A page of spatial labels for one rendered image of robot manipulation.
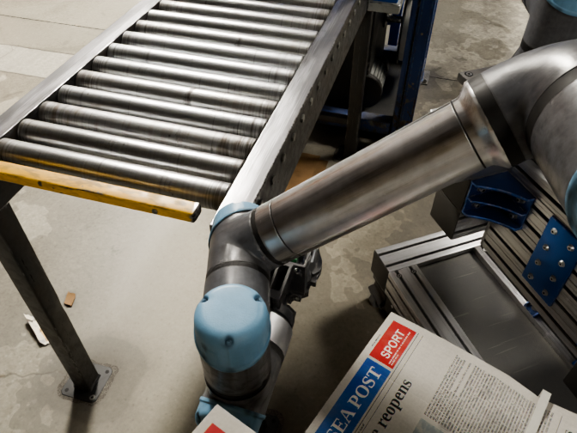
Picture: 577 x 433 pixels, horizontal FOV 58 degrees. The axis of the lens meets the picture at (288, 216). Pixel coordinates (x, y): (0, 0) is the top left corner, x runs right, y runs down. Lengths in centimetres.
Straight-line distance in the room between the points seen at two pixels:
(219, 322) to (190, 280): 126
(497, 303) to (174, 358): 92
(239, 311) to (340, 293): 121
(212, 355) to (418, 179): 26
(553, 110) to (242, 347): 34
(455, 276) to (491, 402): 95
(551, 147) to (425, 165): 12
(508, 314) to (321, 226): 102
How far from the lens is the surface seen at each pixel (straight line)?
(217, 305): 52
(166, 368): 160
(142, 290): 177
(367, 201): 54
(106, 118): 107
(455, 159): 52
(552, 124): 46
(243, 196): 84
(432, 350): 64
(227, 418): 33
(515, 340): 148
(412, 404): 61
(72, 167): 98
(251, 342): 51
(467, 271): 157
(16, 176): 95
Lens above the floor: 136
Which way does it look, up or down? 45 degrees down
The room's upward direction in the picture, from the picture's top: straight up
